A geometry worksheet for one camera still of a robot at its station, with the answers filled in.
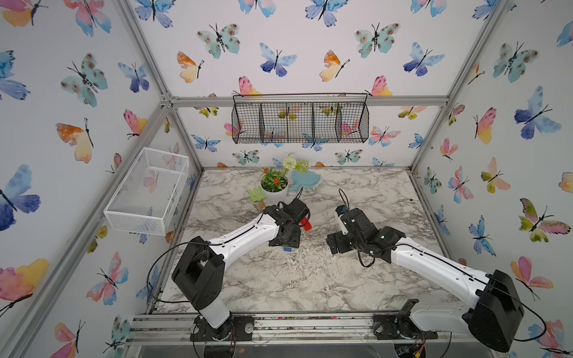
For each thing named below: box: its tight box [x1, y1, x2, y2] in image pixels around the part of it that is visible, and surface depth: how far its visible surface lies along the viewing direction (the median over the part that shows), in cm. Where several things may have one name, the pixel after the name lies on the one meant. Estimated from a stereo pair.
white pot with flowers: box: [259, 152, 309, 203], surface depth 99 cm
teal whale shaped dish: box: [290, 170, 321, 193], surface depth 117 cm
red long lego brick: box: [300, 217, 312, 232], surface depth 100 cm
